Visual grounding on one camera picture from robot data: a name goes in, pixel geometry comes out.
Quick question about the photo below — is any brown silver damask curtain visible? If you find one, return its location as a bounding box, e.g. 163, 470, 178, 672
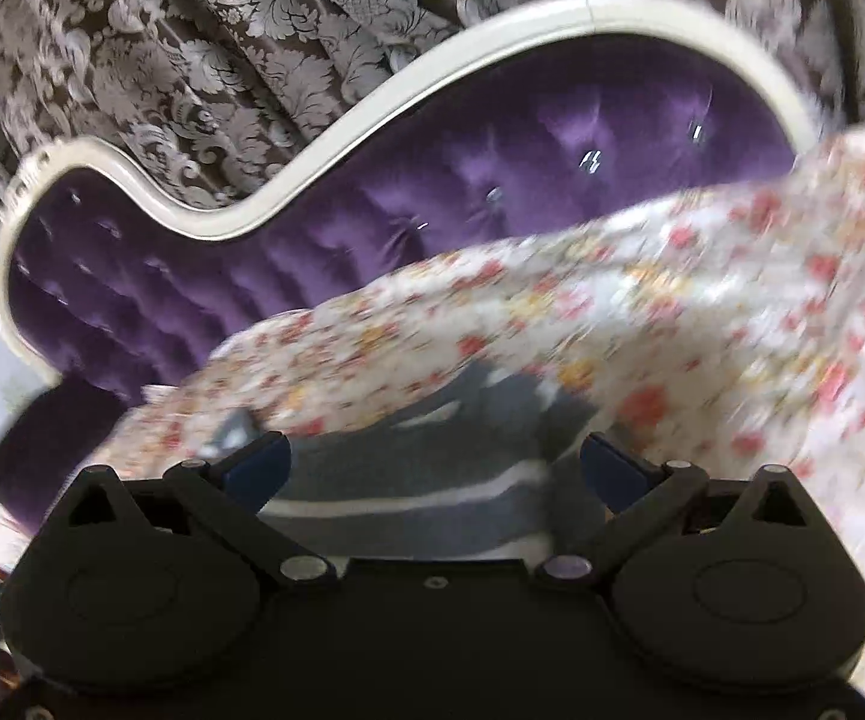
0, 0, 865, 208

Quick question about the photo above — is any grey white striped sweater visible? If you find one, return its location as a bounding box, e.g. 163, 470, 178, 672
209, 358, 615, 564

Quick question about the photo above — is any purple tufted headboard white frame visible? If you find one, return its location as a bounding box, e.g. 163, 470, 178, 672
0, 0, 825, 533

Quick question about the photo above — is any floral bed sheet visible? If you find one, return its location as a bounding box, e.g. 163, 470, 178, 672
63, 115, 865, 714

